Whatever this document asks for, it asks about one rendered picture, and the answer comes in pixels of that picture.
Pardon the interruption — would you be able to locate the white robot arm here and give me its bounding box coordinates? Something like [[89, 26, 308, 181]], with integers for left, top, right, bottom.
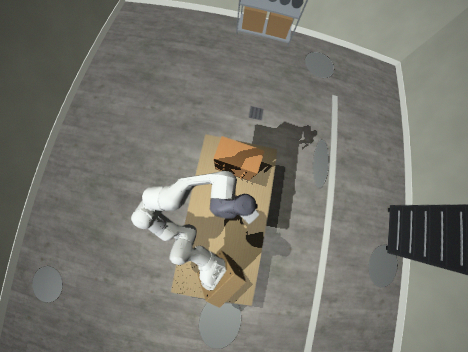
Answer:
[[131, 171, 259, 290]]

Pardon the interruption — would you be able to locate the small brown chest of drawers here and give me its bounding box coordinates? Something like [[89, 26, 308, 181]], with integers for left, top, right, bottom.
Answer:
[[213, 136, 264, 180]]

